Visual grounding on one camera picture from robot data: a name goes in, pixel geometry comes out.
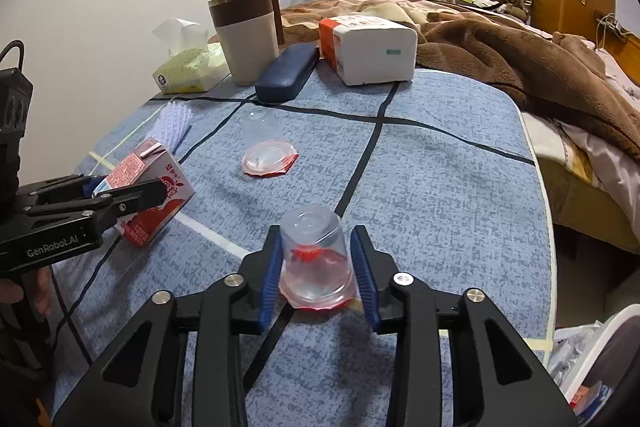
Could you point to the red milk carton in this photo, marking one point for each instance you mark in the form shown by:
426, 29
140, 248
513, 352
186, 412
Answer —
135, 164

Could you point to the wooden headboard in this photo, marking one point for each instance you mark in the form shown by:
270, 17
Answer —
627, 57

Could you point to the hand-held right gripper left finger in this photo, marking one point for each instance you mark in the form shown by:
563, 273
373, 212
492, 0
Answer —
267, 277

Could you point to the orange and white tissue pack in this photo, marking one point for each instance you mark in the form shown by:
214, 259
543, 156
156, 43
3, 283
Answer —
375, 52

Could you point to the green box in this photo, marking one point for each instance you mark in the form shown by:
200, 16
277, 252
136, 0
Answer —
467, 0

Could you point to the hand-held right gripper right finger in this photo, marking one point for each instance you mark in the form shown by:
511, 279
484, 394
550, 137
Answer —
362, 277

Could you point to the brown fleece blanket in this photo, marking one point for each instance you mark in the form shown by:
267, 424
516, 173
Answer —
525, 57

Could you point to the person's left hand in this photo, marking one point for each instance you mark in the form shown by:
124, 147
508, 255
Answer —
40, 297

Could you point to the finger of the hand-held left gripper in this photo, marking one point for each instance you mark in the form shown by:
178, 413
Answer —
140, 199
60, 188

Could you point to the white plastic bin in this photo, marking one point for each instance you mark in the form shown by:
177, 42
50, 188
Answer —
615, 332

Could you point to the beige and brown mug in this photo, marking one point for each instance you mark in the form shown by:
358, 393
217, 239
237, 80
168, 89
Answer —
245, 42

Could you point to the navy glasses case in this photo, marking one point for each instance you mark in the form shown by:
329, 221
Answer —
285, 77

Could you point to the yellow tissue pack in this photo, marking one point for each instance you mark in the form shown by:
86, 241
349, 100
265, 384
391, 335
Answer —
190, 69

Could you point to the clear plastic jelly cup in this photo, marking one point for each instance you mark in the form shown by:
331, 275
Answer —
315, 252
267, 157

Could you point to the blue plaid tablecloth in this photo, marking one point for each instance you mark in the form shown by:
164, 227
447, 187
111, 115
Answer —
440, 207

